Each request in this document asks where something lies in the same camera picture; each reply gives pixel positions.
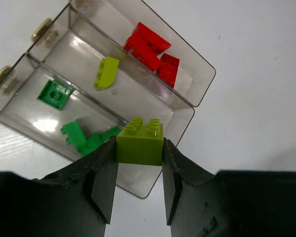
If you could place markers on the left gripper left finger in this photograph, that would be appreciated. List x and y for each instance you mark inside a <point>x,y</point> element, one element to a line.
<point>75,201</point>

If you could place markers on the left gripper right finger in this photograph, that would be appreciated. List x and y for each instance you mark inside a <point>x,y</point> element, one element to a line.
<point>231,203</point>

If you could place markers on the lime lego block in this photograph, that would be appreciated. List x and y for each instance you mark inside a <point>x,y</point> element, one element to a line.
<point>141,143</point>

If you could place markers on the green lego two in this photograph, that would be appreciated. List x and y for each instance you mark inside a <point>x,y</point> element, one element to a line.
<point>55,94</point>

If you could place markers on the small lime lego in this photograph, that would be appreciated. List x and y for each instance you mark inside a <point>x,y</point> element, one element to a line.
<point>106,74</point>

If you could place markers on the red lego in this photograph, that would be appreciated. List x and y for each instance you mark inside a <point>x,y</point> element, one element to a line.
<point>157,43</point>
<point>139,48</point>
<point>168,70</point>

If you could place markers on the small green square lego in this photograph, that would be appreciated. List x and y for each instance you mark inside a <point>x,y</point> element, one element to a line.
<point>74,133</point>

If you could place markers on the clear left container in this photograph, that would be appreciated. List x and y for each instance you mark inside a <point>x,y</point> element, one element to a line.
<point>21,109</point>

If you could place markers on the clear right container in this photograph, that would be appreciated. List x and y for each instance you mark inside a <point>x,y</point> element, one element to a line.
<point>119,19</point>

